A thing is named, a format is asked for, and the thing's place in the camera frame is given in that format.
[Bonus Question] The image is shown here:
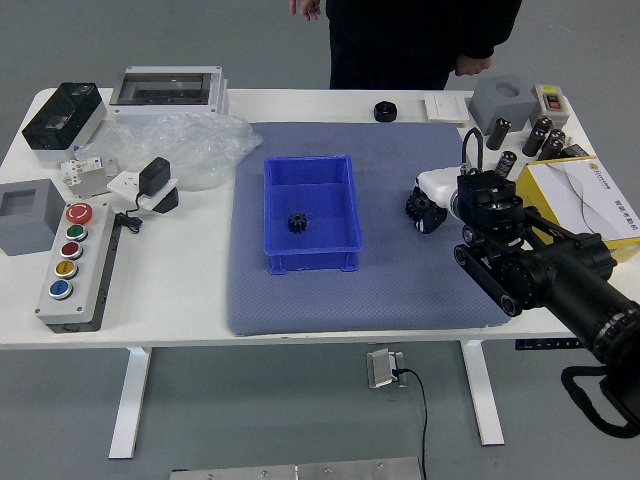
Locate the black floor cable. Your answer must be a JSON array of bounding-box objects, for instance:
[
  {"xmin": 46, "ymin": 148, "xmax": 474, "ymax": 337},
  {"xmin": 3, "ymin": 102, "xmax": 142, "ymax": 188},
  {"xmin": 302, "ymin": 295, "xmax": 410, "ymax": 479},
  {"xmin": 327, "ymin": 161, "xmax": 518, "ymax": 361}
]
[{"xmin": 392, "ymin": 367, "xmax": 430, "ymax": 480}]

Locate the black socket base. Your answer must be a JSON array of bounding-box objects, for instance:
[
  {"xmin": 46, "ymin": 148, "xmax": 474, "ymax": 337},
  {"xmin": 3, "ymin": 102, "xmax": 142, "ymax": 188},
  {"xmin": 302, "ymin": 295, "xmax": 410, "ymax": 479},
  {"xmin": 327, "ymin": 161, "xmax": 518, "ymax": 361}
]
[{"xmin": 144, "ymin": 187, "xmax": 181, "ymax": 216}]

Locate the black-lidded white enclosure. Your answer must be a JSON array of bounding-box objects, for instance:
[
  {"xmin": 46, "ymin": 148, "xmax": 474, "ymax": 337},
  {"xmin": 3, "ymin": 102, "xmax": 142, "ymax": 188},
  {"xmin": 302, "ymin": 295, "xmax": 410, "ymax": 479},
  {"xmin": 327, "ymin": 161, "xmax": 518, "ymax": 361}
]
[{"xmin": 21, "ymin": 82, "xmax": 108, "ymax": 164}]

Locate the white table leg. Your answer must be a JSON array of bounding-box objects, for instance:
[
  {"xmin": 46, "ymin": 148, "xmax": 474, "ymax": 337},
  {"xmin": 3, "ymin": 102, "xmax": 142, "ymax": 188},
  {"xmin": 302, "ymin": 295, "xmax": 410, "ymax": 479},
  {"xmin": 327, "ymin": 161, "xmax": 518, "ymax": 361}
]
[
  {"xmin": 108, "ymin": 347, "xmax": 152, "ymax": 460},
  {"xmin": 459, "ymin": 339, "xmax": 506, "ymax": 447}
]

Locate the grey metal base plate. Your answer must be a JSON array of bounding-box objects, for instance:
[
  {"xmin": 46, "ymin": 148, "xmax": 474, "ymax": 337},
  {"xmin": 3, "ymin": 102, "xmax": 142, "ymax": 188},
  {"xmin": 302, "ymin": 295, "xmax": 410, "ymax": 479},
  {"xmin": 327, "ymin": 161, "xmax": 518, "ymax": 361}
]
[{"xmin": 169, "ymin": 456, "xmax": 422, "ymax": 480}]

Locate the person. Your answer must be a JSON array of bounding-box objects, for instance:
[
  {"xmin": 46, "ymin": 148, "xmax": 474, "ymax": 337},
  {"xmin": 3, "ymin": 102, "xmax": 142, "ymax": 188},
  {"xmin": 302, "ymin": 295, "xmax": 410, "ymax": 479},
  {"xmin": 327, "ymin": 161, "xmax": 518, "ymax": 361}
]
[{"xmin": 327, "ymin": 0, "xmax": 524, "ymax": 91}]

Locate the silver floor socket box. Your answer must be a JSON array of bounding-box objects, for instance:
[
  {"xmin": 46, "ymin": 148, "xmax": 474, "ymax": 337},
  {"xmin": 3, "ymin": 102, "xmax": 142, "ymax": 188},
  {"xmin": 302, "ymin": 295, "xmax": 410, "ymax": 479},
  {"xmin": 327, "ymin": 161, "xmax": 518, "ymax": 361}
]
[{"xmin": 365, "ymin": 348, "xmax": 409, "ymax": 390}]

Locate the yellow white cardboard box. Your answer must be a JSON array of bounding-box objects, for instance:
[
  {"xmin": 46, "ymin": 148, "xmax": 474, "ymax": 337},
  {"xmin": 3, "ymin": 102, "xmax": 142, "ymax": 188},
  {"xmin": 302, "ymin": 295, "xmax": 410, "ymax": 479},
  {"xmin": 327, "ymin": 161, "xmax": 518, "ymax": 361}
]
[{"xmin": 514, "ymin": 155, "xmax": 640, "ymax": 266}]

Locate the white socket plate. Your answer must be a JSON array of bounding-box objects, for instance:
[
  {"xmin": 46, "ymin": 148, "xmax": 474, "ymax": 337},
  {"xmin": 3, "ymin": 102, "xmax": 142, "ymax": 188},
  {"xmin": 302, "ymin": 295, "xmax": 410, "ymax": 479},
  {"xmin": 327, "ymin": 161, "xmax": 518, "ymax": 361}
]
[{"xmin": 106, "ymin": 169, "xmax": 180, "ymax": 211}]

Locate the blue plastic box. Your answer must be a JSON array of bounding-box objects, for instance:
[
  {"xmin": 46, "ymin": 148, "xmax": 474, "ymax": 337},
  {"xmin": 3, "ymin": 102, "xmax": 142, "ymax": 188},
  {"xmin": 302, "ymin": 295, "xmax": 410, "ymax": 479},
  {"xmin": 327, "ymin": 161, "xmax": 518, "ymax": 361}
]
[{"xmin": 262, "ymin": 155, "xmax": 365, "ymax": 277}]

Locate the person's left hand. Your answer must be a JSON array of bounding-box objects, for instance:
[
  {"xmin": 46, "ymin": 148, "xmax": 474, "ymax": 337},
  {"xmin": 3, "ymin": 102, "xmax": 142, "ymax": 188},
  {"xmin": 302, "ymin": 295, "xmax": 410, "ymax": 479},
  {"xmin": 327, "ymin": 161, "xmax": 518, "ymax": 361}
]
[{"xmin": 453, "ymin": 53, "xmax": 494, "ymax": 79}]

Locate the grey five-button control station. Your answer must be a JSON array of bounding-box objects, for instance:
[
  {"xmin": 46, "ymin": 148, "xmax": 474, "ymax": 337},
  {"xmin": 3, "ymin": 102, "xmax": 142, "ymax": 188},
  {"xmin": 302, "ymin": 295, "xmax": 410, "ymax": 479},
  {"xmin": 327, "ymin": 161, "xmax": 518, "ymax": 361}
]
[{"xmin": 33, "ymin": 202, "xmax": 119, "ymax": 334}]

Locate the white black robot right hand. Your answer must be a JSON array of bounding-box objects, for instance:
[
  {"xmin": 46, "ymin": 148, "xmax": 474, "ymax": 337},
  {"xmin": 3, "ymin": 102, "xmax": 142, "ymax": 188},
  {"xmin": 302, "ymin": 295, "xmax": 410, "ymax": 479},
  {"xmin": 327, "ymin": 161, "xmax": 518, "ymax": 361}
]
[{"xmin": 404, "ymin": 168, "xmax": 464, "ymax": 235}]

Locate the grey block with round hole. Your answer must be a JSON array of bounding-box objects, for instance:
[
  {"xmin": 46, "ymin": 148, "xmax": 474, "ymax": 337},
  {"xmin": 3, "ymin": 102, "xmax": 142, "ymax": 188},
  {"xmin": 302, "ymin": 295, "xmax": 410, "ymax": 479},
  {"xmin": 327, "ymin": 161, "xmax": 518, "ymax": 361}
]
[{"xmin": 468, "ymin": 75, "xmax": 537, "ymax": 136}]

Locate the grey metal mounting rail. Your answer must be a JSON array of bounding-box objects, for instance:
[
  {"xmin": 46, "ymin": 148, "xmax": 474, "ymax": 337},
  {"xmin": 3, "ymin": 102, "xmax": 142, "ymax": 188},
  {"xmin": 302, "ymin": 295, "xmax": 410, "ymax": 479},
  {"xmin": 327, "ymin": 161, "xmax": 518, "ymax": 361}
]
[{"xmin": 67, "ymin": 167, "xmax": 124, "ymax": 199}]

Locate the white circuit breaker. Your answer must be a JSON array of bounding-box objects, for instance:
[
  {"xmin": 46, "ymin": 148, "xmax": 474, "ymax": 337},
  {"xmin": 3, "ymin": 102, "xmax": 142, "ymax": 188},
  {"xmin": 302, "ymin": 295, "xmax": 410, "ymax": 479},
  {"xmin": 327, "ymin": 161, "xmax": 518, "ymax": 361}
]
[{"xmin": 59, "ymin": 155, "xmax": 107, "ymax": 187}]

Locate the clear plastic bag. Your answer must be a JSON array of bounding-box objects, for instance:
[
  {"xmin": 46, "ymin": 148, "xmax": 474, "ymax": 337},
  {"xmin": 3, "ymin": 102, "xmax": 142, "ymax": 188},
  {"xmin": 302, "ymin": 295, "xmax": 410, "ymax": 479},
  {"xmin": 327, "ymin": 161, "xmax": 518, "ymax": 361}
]
[{"xmin": 74, "ymin": 110, "xmax": 264, "ymax": 192}]

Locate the black adapter cord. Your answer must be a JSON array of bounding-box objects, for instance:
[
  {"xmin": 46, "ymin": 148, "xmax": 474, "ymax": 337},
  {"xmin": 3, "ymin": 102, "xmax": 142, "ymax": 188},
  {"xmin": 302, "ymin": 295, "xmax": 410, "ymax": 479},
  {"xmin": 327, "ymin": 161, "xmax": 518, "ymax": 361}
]
[{"xmin": 113, "ymin": 192, "xmax": 146, "ymax": 235}]

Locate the grey distribution box clear window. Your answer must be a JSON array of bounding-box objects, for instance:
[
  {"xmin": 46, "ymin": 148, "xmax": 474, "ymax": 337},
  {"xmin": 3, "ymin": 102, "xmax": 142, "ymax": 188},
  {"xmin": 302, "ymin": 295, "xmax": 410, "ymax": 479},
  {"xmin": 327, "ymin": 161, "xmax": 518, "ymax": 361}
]
[{"xmin": 108, "ymin": 64, "xmax": 230, "ymax": 126}]

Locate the big black gear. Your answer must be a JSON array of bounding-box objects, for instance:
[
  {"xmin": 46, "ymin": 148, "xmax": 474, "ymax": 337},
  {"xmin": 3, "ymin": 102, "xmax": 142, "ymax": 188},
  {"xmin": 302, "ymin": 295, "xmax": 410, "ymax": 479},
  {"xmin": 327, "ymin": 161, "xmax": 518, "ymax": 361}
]
[{"xmin": 403, "ymin": 192, "xmax": 432, "ymax": 225}]

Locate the person's right hand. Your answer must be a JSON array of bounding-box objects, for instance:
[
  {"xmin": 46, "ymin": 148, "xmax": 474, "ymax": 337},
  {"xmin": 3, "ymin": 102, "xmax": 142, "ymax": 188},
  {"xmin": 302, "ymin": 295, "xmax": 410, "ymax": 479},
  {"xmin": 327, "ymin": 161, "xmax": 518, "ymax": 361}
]
[{"xmin": 289, "ymin": 0, "xmax": 322, "ymax": 21}]

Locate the grey switch box red button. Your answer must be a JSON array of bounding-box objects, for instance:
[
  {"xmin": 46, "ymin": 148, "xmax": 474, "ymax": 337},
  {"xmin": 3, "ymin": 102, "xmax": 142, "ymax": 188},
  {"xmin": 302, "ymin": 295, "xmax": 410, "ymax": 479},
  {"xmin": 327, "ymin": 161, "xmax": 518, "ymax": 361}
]
[{"xmin": 528, "ymin": 83, "xmax": 571, "ymax": 129}]

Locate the white wall switch plate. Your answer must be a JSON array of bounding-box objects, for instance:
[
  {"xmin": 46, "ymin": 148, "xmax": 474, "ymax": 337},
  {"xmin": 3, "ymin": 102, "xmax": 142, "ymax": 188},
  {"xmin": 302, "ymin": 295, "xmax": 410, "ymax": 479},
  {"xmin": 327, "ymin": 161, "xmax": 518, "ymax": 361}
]
[{"xmin": 423, "ymin": 93, "xmax": 471, "ymax": 125}]

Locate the grey block with square hole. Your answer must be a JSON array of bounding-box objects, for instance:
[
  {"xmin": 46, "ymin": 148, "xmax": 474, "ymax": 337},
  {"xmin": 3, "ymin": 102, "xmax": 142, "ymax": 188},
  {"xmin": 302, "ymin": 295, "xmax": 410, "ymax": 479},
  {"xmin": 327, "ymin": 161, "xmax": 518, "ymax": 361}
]
[{"xmin": 0, "ymin": 178, "xmax": 69, "ymax": 258}]

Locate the black table control panel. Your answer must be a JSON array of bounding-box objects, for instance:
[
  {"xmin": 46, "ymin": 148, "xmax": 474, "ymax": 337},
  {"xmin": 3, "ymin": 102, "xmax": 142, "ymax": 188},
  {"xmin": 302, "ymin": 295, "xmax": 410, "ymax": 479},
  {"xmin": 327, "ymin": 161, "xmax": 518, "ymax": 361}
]
[{"xmin": 514, "ymin": 338, "xmax": 584, "ymax": 351}]

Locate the black power adapter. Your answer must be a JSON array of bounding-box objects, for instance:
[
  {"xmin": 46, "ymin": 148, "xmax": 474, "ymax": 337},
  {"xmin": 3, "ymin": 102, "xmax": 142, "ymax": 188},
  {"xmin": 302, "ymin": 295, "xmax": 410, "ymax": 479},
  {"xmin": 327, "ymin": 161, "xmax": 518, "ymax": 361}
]
[{"xmin": 137, "ymin": 156, "xmax": 172, "ymax": 197}]

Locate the grey-blue padded mat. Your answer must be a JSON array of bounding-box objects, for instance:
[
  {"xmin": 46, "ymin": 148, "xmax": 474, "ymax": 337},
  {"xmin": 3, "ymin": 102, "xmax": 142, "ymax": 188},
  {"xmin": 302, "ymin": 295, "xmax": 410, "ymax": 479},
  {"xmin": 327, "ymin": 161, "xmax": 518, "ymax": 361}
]
[{"xmin": 225, "ymin": 121, "xmax": 515, "ymax": 337}]

